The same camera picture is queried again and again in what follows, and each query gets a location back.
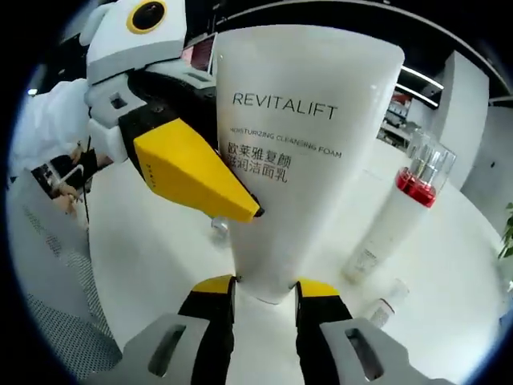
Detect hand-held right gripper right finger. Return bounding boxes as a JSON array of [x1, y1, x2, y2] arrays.
[[293, 275, 432, 385]]

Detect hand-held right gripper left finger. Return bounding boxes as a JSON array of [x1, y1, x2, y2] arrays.
[[122, 274, 238, 385]]

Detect small skincare bottle red label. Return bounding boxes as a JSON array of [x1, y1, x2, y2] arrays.
[[366, 278, 410, 326]]

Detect white skincare tube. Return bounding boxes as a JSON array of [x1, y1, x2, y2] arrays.
[[214, 26, 404, 306]]

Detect white skincare bottle red collar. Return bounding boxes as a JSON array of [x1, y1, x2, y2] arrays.
[[342, 128, 458, 284]]

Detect person's left hand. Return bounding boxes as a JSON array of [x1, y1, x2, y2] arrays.
[[59, 145, 116, 178]]

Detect red-screen monitor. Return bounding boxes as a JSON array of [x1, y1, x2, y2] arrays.
[[182, 31, 220, 77]]

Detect white mesh office chair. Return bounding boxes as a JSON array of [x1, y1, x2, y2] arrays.
[[7, 200, 122, 378]]

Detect potted green plant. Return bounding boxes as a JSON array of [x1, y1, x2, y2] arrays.
[[499, 202, 513, 260]]

